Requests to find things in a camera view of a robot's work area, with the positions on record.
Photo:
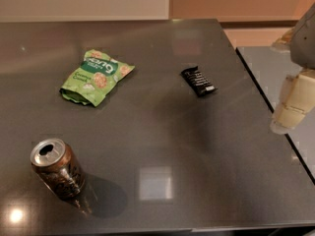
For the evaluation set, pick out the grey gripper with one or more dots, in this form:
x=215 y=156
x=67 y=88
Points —
x=304 y=43

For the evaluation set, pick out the green snack bag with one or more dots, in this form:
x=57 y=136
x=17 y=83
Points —
x=96 y=77

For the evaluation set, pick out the grey side table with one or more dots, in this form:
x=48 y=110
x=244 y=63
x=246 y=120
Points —
x=269 y=69

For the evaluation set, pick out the brown soda can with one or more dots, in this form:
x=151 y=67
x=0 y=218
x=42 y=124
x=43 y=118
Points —
x=57 y=166

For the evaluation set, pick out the black rxbar chocolate bar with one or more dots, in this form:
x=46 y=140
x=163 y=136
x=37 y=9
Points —
x=197 y=81

